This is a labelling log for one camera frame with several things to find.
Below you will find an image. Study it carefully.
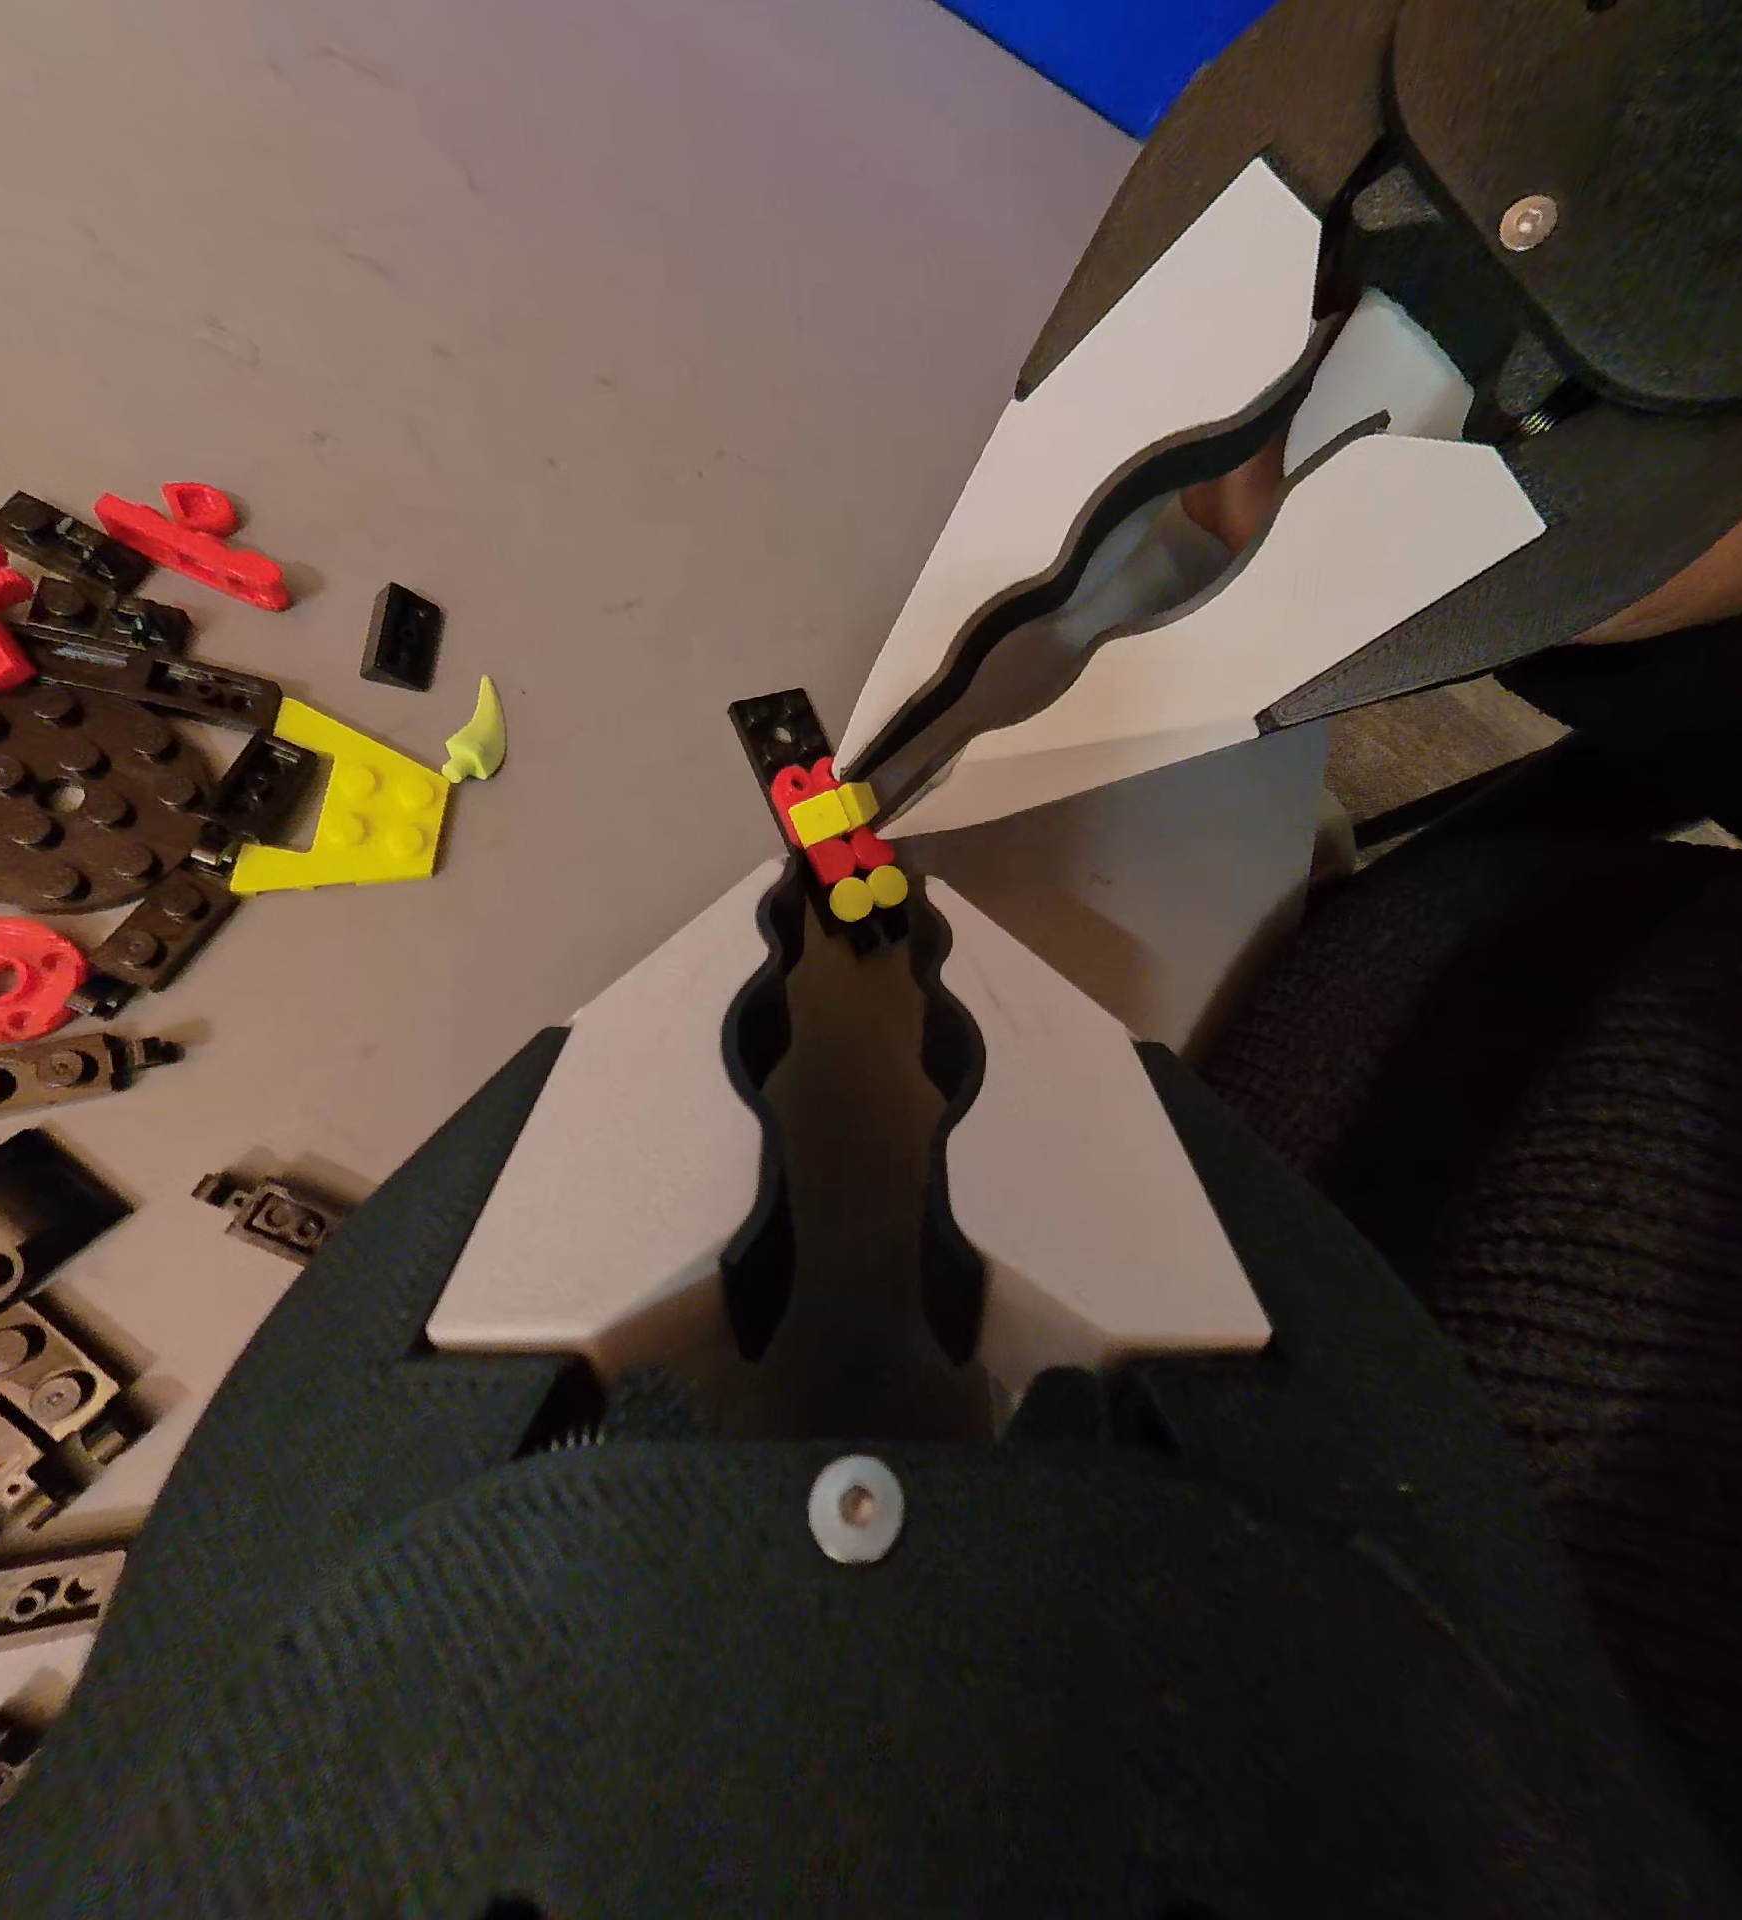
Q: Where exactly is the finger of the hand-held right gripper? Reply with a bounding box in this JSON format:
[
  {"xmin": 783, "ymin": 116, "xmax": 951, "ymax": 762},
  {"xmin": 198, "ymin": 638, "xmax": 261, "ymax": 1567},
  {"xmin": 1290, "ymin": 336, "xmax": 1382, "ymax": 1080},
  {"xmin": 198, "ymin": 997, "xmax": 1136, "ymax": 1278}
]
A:
[
  {"xmin": 826, "ymin": 153, "xmax": 1342, "ymax": 794},
  {"xmin": 868, "ymin": 414, "xmax": 1551, "ymax": 835}
]

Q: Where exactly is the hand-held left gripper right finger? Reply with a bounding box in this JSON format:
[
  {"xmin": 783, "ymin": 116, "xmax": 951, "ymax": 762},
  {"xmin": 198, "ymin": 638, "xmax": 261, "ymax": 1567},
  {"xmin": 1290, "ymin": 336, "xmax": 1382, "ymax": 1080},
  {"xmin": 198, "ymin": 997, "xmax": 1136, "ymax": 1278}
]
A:
[{"xmin": 918, "ymin": 876, "xmax": 1275, "ymax": 1429}]

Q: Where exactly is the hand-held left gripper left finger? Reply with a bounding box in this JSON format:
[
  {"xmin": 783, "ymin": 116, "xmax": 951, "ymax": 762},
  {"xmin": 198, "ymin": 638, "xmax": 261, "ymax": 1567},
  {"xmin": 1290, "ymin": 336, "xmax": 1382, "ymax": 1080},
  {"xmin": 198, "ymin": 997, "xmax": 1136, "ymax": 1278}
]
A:
[{"xmin": 424, "ymin": 856, "xmax": 800, "ymax": 1375}]

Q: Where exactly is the small red yellow lego assembly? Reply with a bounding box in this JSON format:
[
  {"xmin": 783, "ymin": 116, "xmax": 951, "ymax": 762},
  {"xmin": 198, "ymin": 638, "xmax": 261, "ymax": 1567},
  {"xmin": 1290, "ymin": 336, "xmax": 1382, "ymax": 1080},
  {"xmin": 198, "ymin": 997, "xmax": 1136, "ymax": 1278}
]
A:
[{"xmin": 727, "ymin": 687, "xmax": 915, "ymax": 963}]

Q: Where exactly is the person's right forearm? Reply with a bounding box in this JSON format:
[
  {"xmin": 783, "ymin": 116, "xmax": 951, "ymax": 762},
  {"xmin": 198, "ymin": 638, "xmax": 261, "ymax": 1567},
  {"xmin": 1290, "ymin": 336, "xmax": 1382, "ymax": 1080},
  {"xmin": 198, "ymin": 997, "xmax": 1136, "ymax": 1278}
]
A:
[{"xmin": 1493, "ymin": 576, "xmax": 1742, "ymax": 844}]

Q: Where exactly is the single black lego tile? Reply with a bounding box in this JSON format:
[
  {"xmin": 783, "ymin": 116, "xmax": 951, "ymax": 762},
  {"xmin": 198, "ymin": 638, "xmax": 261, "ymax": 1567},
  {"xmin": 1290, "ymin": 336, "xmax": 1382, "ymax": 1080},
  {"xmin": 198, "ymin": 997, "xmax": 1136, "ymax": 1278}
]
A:
[{"xmin": 361, "ymin": 583, "xmax": 447, "ymax": 692}]

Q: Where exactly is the pile of loose lego pieces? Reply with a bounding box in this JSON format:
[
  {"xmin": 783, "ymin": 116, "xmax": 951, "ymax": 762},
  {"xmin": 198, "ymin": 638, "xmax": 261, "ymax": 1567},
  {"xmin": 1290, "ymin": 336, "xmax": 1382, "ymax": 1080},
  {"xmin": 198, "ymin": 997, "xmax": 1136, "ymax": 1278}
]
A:
[{"xmin": 0, "ymin": 465, "xmax": 510, "ymax": 1846}]

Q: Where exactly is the person's right hand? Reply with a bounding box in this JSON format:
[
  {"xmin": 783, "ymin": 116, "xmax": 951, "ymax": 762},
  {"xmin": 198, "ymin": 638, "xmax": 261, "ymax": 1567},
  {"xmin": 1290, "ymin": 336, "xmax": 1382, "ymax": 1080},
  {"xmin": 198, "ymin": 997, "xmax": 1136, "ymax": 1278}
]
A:
[{"xmin": 1568, "ymin": 461, "xmax": 1742, "ymax": 651}]

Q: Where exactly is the blue mat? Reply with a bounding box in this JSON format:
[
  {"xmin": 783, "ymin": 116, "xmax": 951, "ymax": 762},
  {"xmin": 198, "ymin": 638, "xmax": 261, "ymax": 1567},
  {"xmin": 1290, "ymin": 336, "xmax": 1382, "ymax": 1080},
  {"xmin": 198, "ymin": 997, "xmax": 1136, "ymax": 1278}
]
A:
[{"xmin": 937, "ymin": 0, "xmax": 1286, "ymax": 144}]

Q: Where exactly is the person's black knit sweater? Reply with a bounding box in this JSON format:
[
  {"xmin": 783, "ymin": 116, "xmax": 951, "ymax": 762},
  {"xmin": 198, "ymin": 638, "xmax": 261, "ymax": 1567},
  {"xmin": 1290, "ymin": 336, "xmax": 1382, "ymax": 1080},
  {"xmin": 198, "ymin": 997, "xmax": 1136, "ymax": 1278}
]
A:
[{"xmin": 1193, "ymin": 780, "xmax": 1742, "ymax": 1920}]

